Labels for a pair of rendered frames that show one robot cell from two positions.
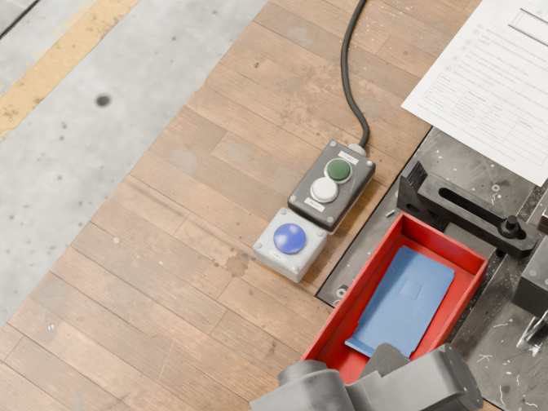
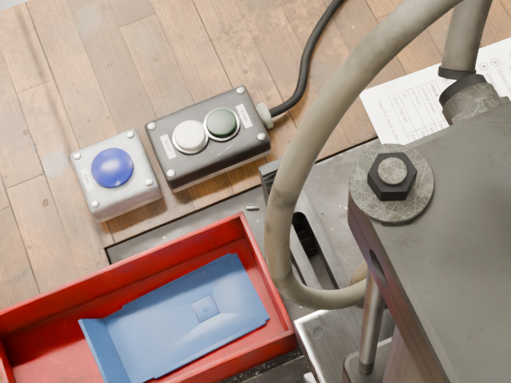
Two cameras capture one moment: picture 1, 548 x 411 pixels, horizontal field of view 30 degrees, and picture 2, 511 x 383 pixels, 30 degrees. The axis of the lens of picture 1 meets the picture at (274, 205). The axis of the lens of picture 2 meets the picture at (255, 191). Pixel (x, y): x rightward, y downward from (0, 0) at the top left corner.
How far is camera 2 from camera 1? 0.56 m
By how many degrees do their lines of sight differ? 16
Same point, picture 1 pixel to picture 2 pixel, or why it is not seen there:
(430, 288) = (227, 321)
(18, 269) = not seen: hidden behind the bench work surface
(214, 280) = (20, 166)
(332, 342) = (80, 311)
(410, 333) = (166, 356)
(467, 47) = (489, 68)
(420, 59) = (423, 52)
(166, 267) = not seen: outside the picture
